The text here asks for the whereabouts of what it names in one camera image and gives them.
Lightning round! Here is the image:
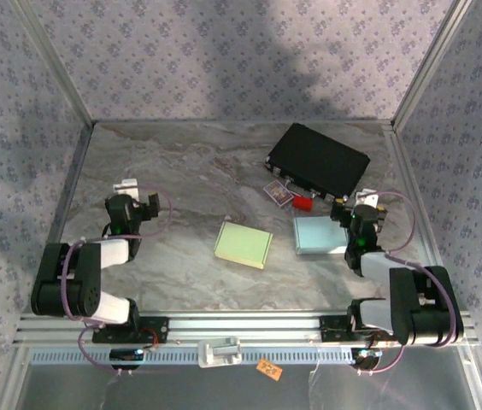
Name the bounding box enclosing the light blue paper box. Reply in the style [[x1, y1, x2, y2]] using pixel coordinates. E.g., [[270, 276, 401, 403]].
[[292, 215, 350, 256]]

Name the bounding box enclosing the pale green paper box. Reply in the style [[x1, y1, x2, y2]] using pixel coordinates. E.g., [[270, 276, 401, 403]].
[[214, 220, 274, 271]]

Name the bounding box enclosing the small black controller box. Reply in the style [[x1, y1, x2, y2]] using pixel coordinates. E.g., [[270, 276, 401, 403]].
[[109, 348, 145, 371], [350, 348, 383, 370]]

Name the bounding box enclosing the small red tag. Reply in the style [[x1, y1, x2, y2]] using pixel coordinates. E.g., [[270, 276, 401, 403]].
[[291, 194, 314, 212]]

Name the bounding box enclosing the black hard case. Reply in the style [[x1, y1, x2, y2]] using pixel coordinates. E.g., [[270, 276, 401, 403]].
[[264, 122, 372, 202]]

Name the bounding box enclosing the purple card pack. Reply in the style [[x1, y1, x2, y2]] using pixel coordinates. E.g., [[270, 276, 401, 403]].
[[263, 179, 292, 208]]

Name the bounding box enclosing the orange sticker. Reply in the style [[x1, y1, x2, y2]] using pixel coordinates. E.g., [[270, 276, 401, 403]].
[[256, 358, 283, 381]]

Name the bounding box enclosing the grey metal sheet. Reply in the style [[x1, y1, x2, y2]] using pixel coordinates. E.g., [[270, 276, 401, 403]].
[[18, 362, 482, 410]]

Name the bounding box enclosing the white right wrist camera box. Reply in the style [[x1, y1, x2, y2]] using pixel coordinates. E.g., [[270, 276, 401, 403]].
[[355, 189, 382, 207]]

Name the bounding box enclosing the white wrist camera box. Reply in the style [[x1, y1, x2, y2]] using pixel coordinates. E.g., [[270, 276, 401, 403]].
[[112, 178, 140, 200], [355, 189, 382, 207]]

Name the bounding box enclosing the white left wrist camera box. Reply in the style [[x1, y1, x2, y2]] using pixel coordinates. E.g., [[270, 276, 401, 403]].
[[112, 178, 140, 200]]

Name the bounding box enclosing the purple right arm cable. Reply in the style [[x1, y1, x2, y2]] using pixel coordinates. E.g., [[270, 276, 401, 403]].
[[351, 190, 461, 378]]

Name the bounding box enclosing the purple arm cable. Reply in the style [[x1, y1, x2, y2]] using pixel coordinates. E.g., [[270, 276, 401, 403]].
[[60, 183, 174, 378], [351, 190, 461, 378]]

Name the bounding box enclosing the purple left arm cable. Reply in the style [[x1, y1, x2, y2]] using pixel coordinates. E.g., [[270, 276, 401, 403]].
[[60, 183, 174, 378]]

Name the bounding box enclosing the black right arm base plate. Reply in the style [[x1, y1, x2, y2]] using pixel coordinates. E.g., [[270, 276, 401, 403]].
[[320, 314, 398, 343]]

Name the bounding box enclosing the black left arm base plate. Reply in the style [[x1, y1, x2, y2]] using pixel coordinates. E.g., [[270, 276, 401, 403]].
[[91, 314, 170, 345]]

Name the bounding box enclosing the grey slotted cable duct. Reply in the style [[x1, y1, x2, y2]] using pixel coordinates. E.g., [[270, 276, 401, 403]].
[[29, 346, 353, 366]]

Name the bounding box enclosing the aluminium mounting rail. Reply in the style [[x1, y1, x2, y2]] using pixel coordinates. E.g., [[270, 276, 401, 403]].
[[12, 310, 479, 348]]

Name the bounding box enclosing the aluminium frame post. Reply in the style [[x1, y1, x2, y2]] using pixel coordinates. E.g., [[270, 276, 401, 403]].
[[392, 0, 475, 129], [9, 0, 97, 129]]

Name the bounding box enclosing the white plastic bracket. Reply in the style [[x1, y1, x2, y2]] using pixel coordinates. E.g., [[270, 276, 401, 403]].
[[197, 336, 243, 369]]

